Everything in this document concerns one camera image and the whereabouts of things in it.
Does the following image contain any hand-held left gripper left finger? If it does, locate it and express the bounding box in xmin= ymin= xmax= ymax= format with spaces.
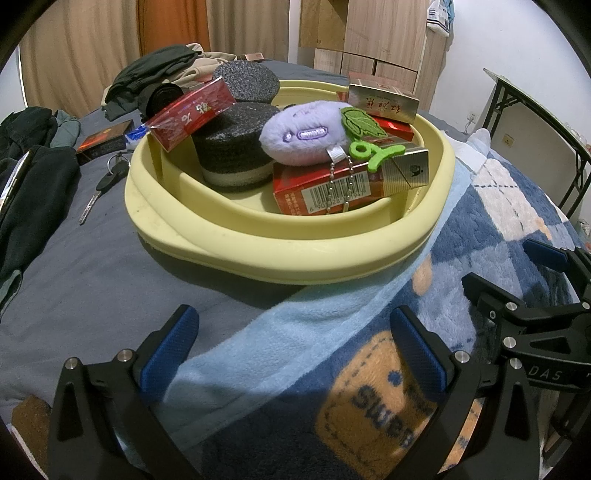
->
xmin=48 ymin=305 xmax=200 ymax=480

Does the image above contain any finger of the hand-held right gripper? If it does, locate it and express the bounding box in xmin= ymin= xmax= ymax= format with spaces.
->
xmin=524 ymin=237 xmax=591 ymax=283
xmin=462 ymin=272 xmax=591 ymax=352

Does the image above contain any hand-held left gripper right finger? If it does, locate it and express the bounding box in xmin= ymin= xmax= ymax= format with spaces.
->
xmin=390 ymin=305 xmax=541 ymax=480

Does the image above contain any yellow plastic basin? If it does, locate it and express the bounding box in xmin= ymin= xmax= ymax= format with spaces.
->
xmin=126 ymin=79 xmax=457 ymax=286

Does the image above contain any red and silver cigarette pack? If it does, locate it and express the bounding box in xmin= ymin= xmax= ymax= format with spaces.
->
xmin=347 ymin=83 xmax=420 ymax=124
xmin=379 ymin=148 xmax=430 ymax=197

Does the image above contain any thick red box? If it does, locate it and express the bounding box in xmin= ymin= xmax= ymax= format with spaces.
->
xmin=272 ymin=159 xmax=393 ymax=215

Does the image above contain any large black foam disc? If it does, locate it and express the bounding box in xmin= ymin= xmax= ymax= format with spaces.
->
xmin=191 ymin=102 xmax=281 ymax=192

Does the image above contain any glossy red cigarette pack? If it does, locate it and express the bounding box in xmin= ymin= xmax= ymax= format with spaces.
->
xmin=148 ymin=76 xmax=238 ymax=151

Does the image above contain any purple plush keychain toy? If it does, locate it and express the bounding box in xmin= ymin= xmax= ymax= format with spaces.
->
xmin=260 ymin=102 xmax=407 ymax=215

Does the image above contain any small black foam disc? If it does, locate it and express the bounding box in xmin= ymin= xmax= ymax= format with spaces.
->
xmin=212 ymin=61 xmax=281 ymax=104

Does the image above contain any blue plaid fleece blanket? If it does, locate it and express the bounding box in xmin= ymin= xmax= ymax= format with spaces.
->
xmin=171 ymin=129 xmax=591 ymax=480

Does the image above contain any brown textured piece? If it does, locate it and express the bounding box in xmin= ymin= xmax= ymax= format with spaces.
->
xmin=11 ymin=394 xmax=51 ymax=439

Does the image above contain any black folding table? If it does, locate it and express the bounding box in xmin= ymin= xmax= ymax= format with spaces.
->
xmin=482 ymin=68 xmax=591 ymax=222

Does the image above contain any black jacket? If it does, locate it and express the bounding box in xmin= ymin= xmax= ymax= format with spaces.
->
xmin=0 ymin=145 xmax=81 ymax=315

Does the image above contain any dark red cigarette pack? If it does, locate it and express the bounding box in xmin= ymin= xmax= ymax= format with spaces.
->
xmin=76 ymin=120 xmax=134 ymax=164

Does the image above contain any grey teal cloth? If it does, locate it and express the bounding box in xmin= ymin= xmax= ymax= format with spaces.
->
xmin=51 ymin=110 xmax=81 ymax=148

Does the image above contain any black rolled cloth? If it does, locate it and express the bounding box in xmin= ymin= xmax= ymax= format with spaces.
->
xmin=139 ymin=82 xmax=183 ymax=116

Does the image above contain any white hanging plastic bag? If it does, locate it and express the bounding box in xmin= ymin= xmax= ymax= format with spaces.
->
xmin=425 ymin=0 xmax=455 ymax=35

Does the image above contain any dark green jacket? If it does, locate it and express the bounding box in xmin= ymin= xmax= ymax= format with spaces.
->
xmin=0 ymin=106 xmax=58 ymax=160

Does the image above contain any wooden wardrobe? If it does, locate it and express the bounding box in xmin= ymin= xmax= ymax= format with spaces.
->
xmin=299 ymin=0 xmax=455 ymax=114

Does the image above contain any dark green garment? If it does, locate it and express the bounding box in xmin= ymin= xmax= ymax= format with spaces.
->
xmin=102 ymin=46 xmax=204 ymax=121

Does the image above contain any beige garment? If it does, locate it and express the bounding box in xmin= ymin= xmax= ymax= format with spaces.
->
xmin=175 ymin=44 xmax=241 ymax=88

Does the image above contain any beige curtain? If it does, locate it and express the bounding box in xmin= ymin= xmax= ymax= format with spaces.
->
xmin=18 ymin=0 xmax=139 ymax=116
xmin=205 ymin=0 xmax=291 ymax=63

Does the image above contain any orange curtain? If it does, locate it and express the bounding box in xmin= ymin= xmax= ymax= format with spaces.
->
xmin=137 ymin=0 xmax=211 ymax=54

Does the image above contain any black-headed key with ring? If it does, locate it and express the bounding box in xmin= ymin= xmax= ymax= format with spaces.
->
xmin=78 ymin=154 xmax=130 ymax=227

